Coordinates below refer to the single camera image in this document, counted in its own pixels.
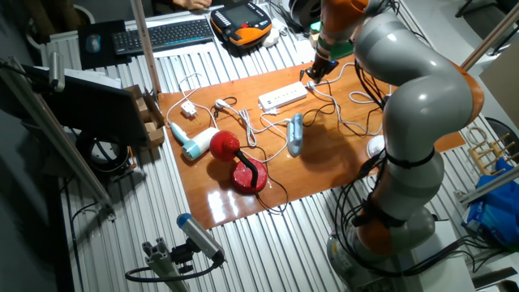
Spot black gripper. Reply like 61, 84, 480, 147
304, 54, 340, 84

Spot braided iron cord round plug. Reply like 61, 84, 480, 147
213, 98, 292, 148

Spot white power strip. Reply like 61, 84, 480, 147
257, 80, 309, 113

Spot white square plug adapter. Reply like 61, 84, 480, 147
180, 100, 199, 118

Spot person's bare hand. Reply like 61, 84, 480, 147
172, 0, 212, 11

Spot white rounded gadget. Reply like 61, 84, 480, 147
261, 28, 281, 49

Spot black filament spool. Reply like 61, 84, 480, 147
288, 0, 324, 28

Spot orange black teach pendant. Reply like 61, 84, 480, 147
209, 1, 273, 47

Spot white desk lamp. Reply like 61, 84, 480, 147
366, 134, 386, 160

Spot glossy wooden board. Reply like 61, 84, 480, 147
157, 54, 467, 231

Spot red desk lamp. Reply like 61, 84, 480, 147
208, 129, 268, 195

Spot white and blue hair dryer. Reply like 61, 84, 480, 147
169, 121, 221, 162

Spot black keyboard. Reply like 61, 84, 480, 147
111, 18, 215, 56

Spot brown cardboard boxes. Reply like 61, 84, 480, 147
123, 84, 166, 150

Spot wooden dish rack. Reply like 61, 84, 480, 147
468, 132, 519, 176

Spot brown board panel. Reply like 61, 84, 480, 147
480, 48, 519, 131

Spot short aluminium bar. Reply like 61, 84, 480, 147
453, 165, 519, 205

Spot black monitor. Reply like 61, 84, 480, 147
22, 64, 151, 149

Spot grey computer mouse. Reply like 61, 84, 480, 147
85, 33, 102, 54

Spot black mouse pad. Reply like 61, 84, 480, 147
77, 19, 133, 71

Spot blue plastic bag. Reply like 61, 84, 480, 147
461, 157, 519, 248

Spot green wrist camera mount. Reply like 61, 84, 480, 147
310, 21, 354, 62

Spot thick white power strip cord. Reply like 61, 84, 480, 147
306, 60, 392, 137

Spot white hair dryer cord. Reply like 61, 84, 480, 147
165, 72, 293, 164

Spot thin black red-lamp cord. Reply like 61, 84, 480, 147
210, 96, 290, 215

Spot slim aluminium upright post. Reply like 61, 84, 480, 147
129, 0, 162, 97

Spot beige diagonal post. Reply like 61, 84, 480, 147
457, 2, 519, 75

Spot silver depth camera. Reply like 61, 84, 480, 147
176, 213, 226, 263

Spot black camera clamp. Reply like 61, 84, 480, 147
169, 242, 196, 275

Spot aluminium profile camera stand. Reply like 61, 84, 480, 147
141, 237, 191, 292

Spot black camera cable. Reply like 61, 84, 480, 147
124, 259, 225, 284

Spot grey diagonal frame bar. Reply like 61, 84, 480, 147
0, 56, 117, 222

